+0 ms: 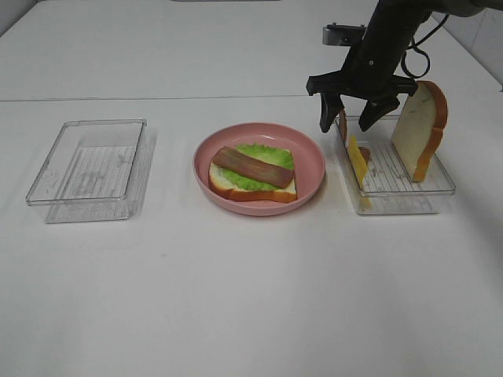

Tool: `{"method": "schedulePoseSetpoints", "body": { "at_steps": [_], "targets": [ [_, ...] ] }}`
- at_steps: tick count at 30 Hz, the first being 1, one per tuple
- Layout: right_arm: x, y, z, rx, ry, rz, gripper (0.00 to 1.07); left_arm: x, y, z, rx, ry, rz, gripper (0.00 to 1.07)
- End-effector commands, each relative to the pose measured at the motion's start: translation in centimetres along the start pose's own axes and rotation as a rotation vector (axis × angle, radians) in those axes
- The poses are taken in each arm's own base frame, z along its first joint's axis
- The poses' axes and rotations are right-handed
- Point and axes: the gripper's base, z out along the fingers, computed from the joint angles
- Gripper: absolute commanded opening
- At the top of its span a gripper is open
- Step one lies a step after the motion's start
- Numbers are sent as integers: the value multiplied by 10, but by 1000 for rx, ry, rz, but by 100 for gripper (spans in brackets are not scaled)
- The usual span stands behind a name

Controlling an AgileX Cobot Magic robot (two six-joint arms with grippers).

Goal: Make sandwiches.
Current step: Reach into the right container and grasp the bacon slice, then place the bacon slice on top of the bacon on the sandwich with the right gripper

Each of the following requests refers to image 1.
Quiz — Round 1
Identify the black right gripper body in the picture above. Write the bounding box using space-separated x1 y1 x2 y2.
306 41 418 101

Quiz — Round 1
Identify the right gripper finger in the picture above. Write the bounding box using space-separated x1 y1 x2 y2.
319 93 344 133
358 97 400 132

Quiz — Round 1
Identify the bacon strip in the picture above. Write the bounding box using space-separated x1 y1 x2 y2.
212 147 294 188
338 110 371 163

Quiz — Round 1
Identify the green lettuce leaf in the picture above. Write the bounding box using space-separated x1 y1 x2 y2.
211 143 295 191

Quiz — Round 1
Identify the bread slice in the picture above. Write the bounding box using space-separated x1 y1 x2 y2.
208 157 297 203
391 81 448 182

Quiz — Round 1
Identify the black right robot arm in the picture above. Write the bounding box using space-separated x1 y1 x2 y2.
307 1 502 133

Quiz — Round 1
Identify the yellow cheese slice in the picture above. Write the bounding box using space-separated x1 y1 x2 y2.
347 135 372 212

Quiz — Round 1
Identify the pink round plate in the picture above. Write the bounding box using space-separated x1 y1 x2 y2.
193 123 325 216

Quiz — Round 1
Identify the right clear plastic container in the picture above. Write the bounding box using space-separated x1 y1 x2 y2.
333 115 456 215

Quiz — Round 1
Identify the clear plastic container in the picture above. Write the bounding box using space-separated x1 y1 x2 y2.
333 115 456 215
25 119 156 224

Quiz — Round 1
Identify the left clear plastic container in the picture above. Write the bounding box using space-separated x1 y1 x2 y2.
25 119 156 224

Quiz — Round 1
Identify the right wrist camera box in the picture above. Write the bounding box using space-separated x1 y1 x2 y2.
322 23 366 46

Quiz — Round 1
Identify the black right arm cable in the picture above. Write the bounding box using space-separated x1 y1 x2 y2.
399 11 451 79

